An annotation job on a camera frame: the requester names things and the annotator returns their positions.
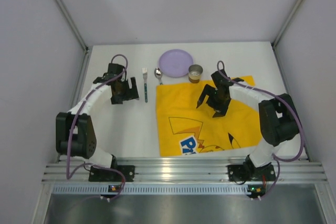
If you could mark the yellow Pikachu cloth placemat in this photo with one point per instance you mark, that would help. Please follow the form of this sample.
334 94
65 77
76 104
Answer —
185 128

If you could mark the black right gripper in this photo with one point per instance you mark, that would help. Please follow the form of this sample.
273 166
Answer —
214 100

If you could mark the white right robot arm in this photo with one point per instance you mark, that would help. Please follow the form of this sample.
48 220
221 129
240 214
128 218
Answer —
278 117

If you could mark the perforated cable duct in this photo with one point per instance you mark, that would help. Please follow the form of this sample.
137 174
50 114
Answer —
158 189

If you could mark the spoon with teal handle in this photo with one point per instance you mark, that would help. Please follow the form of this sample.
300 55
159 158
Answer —
158 75

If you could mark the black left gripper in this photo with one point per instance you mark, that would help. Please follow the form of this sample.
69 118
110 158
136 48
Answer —
128 92

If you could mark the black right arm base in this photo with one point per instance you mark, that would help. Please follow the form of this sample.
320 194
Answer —
241 174

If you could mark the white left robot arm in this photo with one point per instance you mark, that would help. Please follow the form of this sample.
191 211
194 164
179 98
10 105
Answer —
132 129

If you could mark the aluminium mounting rail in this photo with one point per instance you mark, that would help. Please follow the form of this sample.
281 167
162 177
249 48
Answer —
216 170

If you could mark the fork with teal handle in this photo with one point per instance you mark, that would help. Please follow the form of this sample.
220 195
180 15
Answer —
145 77

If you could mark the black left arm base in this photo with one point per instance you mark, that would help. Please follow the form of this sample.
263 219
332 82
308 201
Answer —
103 175

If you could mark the metal cup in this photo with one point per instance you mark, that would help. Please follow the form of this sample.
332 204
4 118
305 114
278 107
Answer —
194 73

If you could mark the purple plastic plate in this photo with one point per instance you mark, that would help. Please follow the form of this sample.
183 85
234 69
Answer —
175 63

